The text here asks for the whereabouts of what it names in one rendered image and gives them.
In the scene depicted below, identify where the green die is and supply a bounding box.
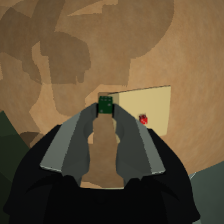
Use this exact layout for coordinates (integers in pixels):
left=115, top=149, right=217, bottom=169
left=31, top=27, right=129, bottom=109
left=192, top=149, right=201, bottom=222
left=98, top=96, right=113, bottom=114

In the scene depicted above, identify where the red die with white pips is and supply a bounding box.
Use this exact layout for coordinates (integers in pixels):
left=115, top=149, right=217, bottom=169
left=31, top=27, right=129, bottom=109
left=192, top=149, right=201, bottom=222
left=139, top=115, right=147, bottom=124

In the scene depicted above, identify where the translucent tan mat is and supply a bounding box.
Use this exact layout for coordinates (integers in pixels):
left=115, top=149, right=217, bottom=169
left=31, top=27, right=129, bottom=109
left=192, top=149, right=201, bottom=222
left=108, top=86, right=171, bottom=136

